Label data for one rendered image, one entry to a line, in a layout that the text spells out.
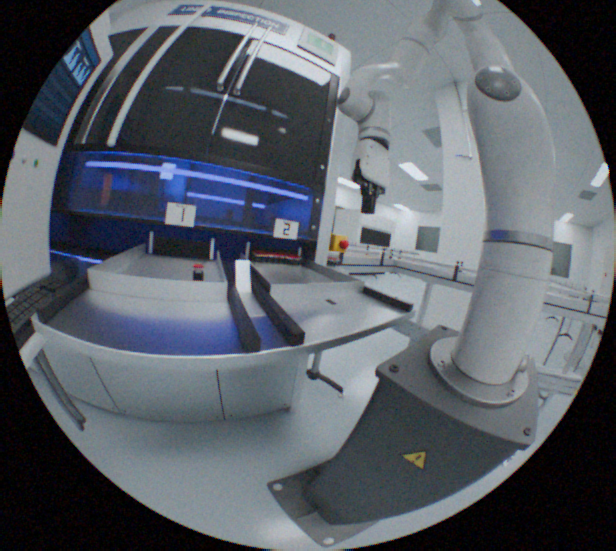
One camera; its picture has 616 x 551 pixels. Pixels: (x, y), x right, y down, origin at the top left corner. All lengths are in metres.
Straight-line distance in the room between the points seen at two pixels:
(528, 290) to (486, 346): 0.08
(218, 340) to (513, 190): 0.39
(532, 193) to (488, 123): 0.09
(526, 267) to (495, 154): 0.13
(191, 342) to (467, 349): 0.34
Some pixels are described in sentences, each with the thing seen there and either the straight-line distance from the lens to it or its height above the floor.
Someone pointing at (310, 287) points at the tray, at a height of 0.91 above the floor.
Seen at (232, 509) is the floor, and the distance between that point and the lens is 1.03.
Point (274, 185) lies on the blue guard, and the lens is 0.60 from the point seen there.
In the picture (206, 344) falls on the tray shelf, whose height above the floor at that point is 0.88.
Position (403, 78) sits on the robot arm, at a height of 1.43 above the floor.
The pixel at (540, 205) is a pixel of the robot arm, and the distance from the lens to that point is 0.28.
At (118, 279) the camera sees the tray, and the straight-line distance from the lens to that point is 0.35.
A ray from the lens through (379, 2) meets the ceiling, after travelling 2.03.
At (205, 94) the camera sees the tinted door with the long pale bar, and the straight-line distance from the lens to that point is 0.71.
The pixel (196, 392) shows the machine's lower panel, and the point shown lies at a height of 0.34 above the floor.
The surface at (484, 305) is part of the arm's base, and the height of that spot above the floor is 0.97.
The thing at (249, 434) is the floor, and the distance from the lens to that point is 1.14.
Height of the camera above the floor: 1.02
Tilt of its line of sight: 3 degrees down
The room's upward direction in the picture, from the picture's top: 9 degrees clockwise
